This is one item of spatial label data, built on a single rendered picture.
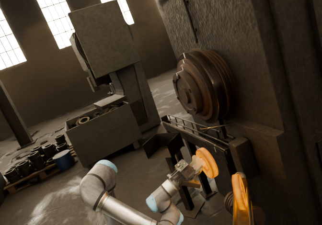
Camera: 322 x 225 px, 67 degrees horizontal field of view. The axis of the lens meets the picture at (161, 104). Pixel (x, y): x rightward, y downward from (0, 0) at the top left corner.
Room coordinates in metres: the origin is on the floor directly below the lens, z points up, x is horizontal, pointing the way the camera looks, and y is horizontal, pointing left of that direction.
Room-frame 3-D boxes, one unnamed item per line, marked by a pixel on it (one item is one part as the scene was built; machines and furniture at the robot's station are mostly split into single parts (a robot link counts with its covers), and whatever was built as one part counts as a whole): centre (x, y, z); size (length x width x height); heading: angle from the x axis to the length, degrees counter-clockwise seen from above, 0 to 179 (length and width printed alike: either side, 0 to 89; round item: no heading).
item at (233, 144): (1.24, -0.34, 0.68); 0.11 x 0.08 x 0.24; 104
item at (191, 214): (1.89, 0.10, 0.36); 0.26 x 0.20 x 0.72; 49
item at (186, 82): (1.44, -0.17, 1.11); 0.28 x 0.06 x 0.28; 14
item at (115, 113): (3.96, 1.08, 0.39); 1.03 x 0.83 x 0.79; 108
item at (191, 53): (1.47, -0.27, 1.11); 0.47 x 0.06 x 0.47; 14
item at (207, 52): (1.49, -0.35, 1.11); 0.47 x 0.10 x 0.47; 14
